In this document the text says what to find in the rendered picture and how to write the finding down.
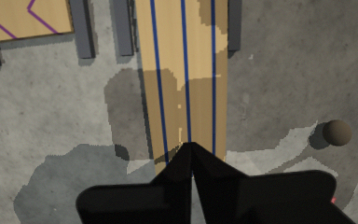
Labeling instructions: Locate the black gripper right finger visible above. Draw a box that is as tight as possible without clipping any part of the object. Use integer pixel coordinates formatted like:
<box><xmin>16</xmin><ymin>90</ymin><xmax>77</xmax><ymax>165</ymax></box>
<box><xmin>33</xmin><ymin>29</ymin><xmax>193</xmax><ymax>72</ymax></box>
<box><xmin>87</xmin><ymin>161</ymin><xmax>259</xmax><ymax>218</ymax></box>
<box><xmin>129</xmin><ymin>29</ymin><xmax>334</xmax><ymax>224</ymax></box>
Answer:
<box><xmin>190</xmin><ymin>142</ymin><xmax>337</xmax><ymax>224</ymax></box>

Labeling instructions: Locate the brown sphere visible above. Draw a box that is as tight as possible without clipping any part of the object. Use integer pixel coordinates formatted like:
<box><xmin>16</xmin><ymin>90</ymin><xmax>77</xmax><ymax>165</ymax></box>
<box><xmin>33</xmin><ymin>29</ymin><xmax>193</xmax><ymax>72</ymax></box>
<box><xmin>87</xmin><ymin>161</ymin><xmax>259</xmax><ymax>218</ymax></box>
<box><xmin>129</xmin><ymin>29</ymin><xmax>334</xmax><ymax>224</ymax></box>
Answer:
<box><xmin>323</xmin><ymin>119</ymin><xmax>352</xmax><ymax>147</ymax></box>

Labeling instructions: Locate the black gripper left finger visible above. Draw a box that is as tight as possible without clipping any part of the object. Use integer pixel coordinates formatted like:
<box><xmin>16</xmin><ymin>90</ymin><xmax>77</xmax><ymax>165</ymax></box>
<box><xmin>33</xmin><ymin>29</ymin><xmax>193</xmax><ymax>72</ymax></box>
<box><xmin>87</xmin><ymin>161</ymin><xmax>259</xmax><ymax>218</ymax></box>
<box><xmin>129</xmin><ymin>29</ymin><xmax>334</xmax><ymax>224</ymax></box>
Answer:
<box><xmin>76</xmin><ymin>142</ymin><xmax>192</xmax><ymax>224</ymax></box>

